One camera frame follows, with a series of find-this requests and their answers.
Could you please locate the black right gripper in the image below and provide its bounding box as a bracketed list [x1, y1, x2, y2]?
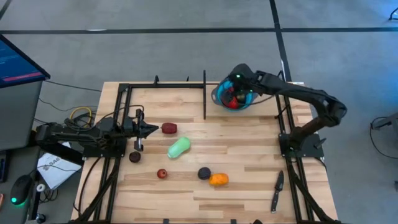
[228, 63, 261, 101]

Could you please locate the black computer mouse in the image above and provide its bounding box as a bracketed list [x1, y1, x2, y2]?
[10, 174, 34, 206]

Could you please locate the monitor with blue screen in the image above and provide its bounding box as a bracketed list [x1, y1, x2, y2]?
[0, 34, 51, 90]

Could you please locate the black kitchen knife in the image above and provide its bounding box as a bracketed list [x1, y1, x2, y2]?
[270, 169, 285, 214]

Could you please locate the light green cabbage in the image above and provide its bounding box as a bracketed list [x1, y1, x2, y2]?
[167, 136, 192, 159]

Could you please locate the black cable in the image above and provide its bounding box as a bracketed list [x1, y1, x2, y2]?
[369, 116, 398, 160]
[43, 80, 103, 93]
[73, 156, 103, 217]

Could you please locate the black upright shelf post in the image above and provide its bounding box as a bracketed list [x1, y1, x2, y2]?
[202, 69, 208, 121]

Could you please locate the teal bowl with grey rim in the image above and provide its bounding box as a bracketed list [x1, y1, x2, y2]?
[211, 77, 259, 111]

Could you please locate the orange wrinkled fruit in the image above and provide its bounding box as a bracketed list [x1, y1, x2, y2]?
[208, 172, 229, 187]

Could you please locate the yellow cable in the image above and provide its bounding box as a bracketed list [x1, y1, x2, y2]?
[68, 106, 93, 128]

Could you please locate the dark red apple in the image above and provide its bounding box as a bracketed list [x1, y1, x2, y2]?
[160, 122, 178, 135]

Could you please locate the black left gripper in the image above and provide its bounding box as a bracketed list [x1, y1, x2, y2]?
[123, 108, 160, 152]

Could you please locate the white paper booklet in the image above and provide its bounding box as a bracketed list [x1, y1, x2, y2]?
[37, 151, 83, 190]

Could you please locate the dark purple avocado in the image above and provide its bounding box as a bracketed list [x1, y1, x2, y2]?
[197, 166, 212, 180]

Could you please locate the red bell pepper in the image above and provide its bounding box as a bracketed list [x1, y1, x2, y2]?
[224, 86, 240, 110]

